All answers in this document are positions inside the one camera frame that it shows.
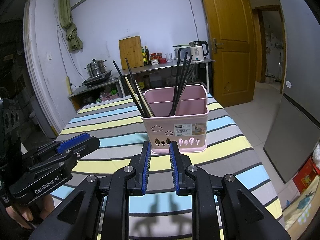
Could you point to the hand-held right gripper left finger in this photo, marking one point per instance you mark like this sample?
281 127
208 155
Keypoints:
145 170

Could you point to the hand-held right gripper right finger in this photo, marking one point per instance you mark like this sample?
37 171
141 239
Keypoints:
174 170

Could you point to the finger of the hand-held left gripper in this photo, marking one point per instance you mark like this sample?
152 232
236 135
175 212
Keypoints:
72 140
87 143

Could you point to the pink plastic utensil basket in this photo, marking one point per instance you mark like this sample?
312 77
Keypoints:
162 122

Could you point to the wooden chopstick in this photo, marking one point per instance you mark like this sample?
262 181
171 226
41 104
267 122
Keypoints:
130 87
143 100

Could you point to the black chopstick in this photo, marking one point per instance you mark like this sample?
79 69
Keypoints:
184 62
178 67
188 65
122 76

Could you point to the person's left hand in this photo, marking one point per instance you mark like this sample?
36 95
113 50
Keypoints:
25 215

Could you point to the striped tablecloth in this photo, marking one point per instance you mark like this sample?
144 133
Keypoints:
100 120

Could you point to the low steel shelf table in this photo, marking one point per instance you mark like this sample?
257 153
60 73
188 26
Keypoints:
85 90

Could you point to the yellow power strip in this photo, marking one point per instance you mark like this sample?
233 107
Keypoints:
68 85

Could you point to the black induction cooker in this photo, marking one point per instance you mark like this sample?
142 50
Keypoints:
97 80

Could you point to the steel steamer pot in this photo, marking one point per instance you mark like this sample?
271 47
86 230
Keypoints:
95 68

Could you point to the wooden cutting board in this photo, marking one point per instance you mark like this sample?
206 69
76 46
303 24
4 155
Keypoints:
131 52

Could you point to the tall steel shelf table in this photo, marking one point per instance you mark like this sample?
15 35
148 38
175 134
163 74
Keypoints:
155 67

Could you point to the green glass bottle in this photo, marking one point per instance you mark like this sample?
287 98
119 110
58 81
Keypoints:
143 58

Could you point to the dark sauce bottle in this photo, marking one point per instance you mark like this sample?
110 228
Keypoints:
147 56

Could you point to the red round tin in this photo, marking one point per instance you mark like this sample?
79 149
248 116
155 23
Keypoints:
162 61

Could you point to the clear drinking glass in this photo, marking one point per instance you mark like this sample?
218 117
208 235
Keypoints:
169 58

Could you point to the white electric kettle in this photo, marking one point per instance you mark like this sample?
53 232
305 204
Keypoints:
197 52

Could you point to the clear plastic food container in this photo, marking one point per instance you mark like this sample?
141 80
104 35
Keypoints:
182 48

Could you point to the hanging green cloth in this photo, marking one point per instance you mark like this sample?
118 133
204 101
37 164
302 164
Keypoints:
66 10

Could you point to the red cardboard box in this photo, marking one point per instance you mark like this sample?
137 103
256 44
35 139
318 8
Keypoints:
306 177

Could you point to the grey refrigerator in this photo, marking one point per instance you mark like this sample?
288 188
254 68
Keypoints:
295 80

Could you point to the wooden door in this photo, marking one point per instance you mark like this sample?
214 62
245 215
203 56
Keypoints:
230 30

